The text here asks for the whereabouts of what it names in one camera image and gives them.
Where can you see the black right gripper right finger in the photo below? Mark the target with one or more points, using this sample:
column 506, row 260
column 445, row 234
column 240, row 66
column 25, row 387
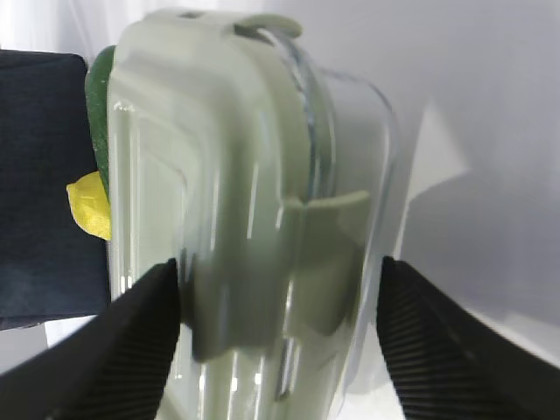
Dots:
column 446, row 364

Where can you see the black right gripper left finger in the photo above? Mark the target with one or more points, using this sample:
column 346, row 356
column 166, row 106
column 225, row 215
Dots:
column 115, row 367

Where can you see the navy blue fabric bag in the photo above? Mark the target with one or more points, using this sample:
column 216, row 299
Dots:
column 50, row 268

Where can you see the yellow lemon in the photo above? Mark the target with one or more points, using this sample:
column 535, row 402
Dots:
column 89, row 205

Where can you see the green lidded glass container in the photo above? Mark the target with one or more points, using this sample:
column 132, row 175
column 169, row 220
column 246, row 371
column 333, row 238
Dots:
column 264, row 177

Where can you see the green cucumber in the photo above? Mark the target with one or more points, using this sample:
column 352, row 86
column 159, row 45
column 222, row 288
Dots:
column 96, row 93

